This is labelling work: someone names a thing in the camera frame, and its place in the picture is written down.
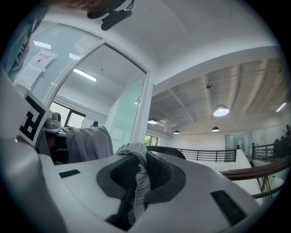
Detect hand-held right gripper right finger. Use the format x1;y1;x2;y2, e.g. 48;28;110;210
136;150;260;233

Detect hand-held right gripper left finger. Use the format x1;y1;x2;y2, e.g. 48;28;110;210
38;153;140;233

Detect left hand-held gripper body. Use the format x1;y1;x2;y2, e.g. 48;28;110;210
0;66;67;149

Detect grey clothes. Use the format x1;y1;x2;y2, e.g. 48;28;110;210
65;126;154;231

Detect black chair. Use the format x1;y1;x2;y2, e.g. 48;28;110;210
146;146;187;160

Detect dark framed window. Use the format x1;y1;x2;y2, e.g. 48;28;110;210
48;101;87;129

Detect white paper sign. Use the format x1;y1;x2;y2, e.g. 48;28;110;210
15;63;44;90
31;48;58;71

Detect brown wooden handrail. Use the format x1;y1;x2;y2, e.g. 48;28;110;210
220;156;291;181

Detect long ceiling light panel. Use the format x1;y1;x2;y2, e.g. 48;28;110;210
72;67;98;82

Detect black metal railing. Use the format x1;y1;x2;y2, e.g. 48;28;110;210
176;142;288;201

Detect teal glass panel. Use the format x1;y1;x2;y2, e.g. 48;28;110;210
106;67;148;152

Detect ceiling tube light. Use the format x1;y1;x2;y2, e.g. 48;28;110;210
275;102;288;113

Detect black head camera mount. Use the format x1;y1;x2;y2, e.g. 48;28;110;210
87;0;135;31

